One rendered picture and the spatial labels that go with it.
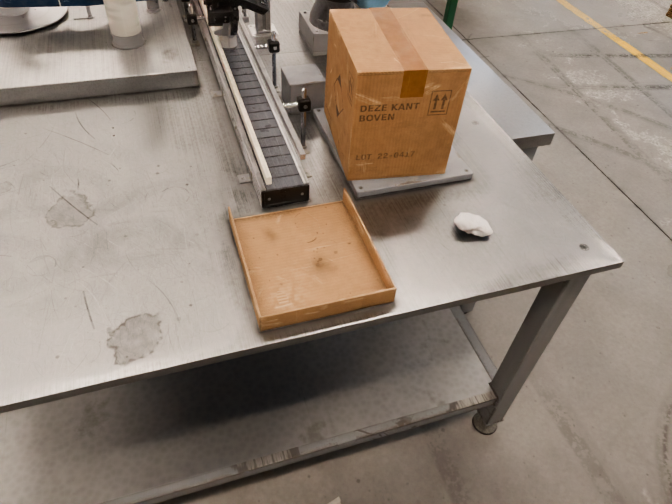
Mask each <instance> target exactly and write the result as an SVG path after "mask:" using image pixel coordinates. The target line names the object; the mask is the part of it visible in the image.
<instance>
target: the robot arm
mask: <svg viewBox="0 0 672 504"><path fill-rule="evenodd" d="M389 1H390V0H315V2H314V4H313V6H312V9H311V11H310V16H309V21H310V23H311V24H312V25H313V26H314V27H316V28H318V29H321V30H324V31H327V32H328V27H329V10H330V9H355V4H357V5H358V6H359V7H360V8H361V9H369V8H379V7H385V6H386V5H387V4H388V2H389ZM203 5H206V8H207V19H208V27H211V26H222V27H221V28H219V29H217V30H215V31H214V34H215V35H219V36H228V38H233V37H234V36H235V35H236V34H237V32H238V21H239V10H238V6H242V7H244V8H246V9H249V10H251V11H254V12H256V13H258V14H261V15H265V14H266V12H267V11H268V10H269V6H268V2H267V0H203Z"/></svg>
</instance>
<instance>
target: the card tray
mask: <svg viewBox="0 0 672 504"><path fill-rule="evenodd" d="M228 212H229V221H230V224H231V228H232V232H233V235H234V239H235V242H236V246H237V250H238V253H239V257H240V261H241V264H242V268H243V271H244V275H245V279H246V282H247V286H248V290H249V293H250V297H251V300H252V304H253V308H254V311H255V315H256V318H257V322H258V326H259V329H260V332H261V331H265V330H270V329H274V328H279V327H283V326H287V325H292V324H296V323H301V322H305V321H310V320H314V319H319V318H323V317H328V316H332V315H336V314H341V313H345V312H350V311H354V310H359V309H363V308H368V307H372V306H376V305H381V304H385V303H390V302H394V299H395V295H396V290H397V287H396V285H395V284H394V282H393V280H392V278H391V276H390V274H389V272H388V270H387V268H386V266H385V264H384V262H383V260H382V258H381V256H380V254H379V253H378V251H377V249H376V247H375V245H374V243H373V241H372V239H371V237H370V235H369V233H368V231H367V229H366V227H365V225H364V223H363V221H362V220H361V218H360V216H359V214H358V212H357V210H356V208H355V206H354V204H353V202H352V200H351V198H350V196H349V194H348V192H347V190H346V188H344V190H343V200H342V201H336V202H330V203H324V204H318V205H312V206H307V207H301V208H295V209H289V210H283V211H277V212H271V213H265V214H259V215H253V216H247V217H241V218H235V219H233V216H232V212H231V209H230V207H228Z"/></svg>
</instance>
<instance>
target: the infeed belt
mask: <svg viewBox="0 0 672 504"><path fill-rule="evenodd" d="M205 23H206V25H207V28H208V31H209V34H210V37H211V39H212V42H213V45H214V48H215V50H216V53H217V56H218V59H219V61H220V64H221V67H222V70H223V72H224V75H225V78H226V81H227V83H228V86H229V89H230V92H231V95H232V97H233V100H234V103H235V106H236V108H237V111H238V114H239V117H240V119H241V122H242V125H243V128H244V130H245V133H246V136H247V139H248V141H249V144H250V147H251V150H252V152H253V155H254V158H255V161H256V164H257V166H258V169H259V172H260V175H261V177H262V180H263V183H264V186H265V188H266V190H267V191H274V190H280V189H286V188H293V187H299V186H304V183H303V181H302V178H301V176H300V174H299V171H298V169H297V167H296V165H295V162H294V160H293V158H292V156H291V153H290V151H289V149H288V146H287V144H286V142H285V140H284V137H283V135H282V133H281V131H280V128H279V126H278V124H277V121H276V119H275V117H274V115H273V112H272V110H271V108H270V106H269V103H268V101H267V99H266V96H265V94H264V92H263V90H262V87H261V85H260V83H259V81H258V78H257V76H256V74H255V71H254V69H253V67H252V65H251V62H250V60H249V58H248V55H247V53H246V51H245V49H244V46H243V44H242V42H241V40H240V37H239V35H238V33H237V34H236V38H237V47H236V48H235V49H232V50H224V49H223V51H224V54H225V57H226V59H227V62H228V64H229V67H230V70H231V72H232V75H233V77H234V80H235V83H236V85H237V88H238V91H239V93H240V96H241V98H242V101H243V104H244V106H245V109H246V111H247V114H248V117H249V119H250V122H251V125H252V127H253V130H254V132H255V135H256V138H257V140H258V143H259V145H260V148H261V151H262V153H263V156H264V159H265V161H266V164H267V166H268V169H269V172H270V174H271V177H272V184H268V185H266V182H265V180H264V177H263V174H262V171H261V169H260V166H259V163H258V160H257V158H256V155H255V152H254V150H253V147H252V144H251V141H250V139H249V136H248V133H247V130H246V128H245V125H244V122H243V120H242V117H241V114H240V111H239V109H238V106H237V103H236V100H235V98H234V95H233V92H232V89H231V87H230V84H229V81H228V79H227V76H226V73H225V70H224V68H223V65H222V62H221V59H220V57H219V54H218V51H217V49H216V46H215V43H214V40H213V38H212V35H211V32H210V29H209V27H208V24H207V21H206V20H205Z"/></svg>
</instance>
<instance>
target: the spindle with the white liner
mask: <svg viewBox="0 0 672 504"><path fill-rule="evenodd" d="M103 2H104V7H105V11H106V14H107V18H108V23H109V27H110V33H111V35H112V36H113V40H112V43H113V45H114V46H115V47H117V48H120V49H134V48H138V47H140V46H142V45H143V44H144V42H145V41H144V38H143V37H142V34H141V33H142V28H141V26H140V20H139V15H138V10H137V5H136V0H103Z"/></svg>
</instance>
